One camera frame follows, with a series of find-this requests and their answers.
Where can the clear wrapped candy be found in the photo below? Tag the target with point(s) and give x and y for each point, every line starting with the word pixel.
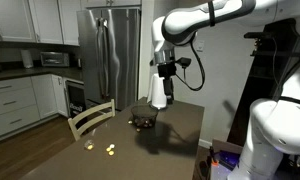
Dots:
pixel 89 145

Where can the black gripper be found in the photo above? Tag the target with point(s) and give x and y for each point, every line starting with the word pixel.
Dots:
pixel 167 71

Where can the white kitchen cabinets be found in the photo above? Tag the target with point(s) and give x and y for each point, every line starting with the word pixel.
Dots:
pixel 26 102
pixel 39 21

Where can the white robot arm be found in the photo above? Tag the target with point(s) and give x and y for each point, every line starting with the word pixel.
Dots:
pixel 274 125

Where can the white lower kitchen cabinets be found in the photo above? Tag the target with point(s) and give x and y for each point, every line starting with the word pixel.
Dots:
pixel 26 102

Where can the white upper kitchen cabinets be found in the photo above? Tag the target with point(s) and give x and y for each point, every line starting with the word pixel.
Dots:
pixel 39 21

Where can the cream wooden chair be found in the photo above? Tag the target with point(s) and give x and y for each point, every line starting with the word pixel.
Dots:
pixel 86 119

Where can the yellow candy piece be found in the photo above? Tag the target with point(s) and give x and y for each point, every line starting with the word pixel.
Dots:
pixel 110 149

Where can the white paper roll on counter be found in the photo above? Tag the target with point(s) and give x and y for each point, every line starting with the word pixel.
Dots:
pixel 27 59

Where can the stainless steel refrigerator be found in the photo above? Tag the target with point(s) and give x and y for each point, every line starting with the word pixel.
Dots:
pixel 109 40

